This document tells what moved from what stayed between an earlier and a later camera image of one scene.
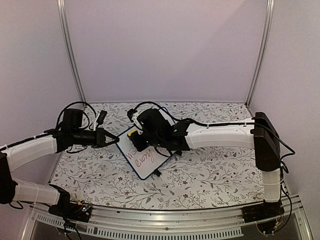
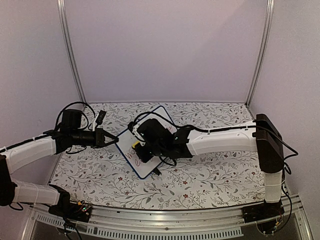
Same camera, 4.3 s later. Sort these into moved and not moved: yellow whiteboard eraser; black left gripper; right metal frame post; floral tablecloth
Moved: yellow whiteboard eraser
Not moved: floral tablecloth; black left gripper; right metal frame post
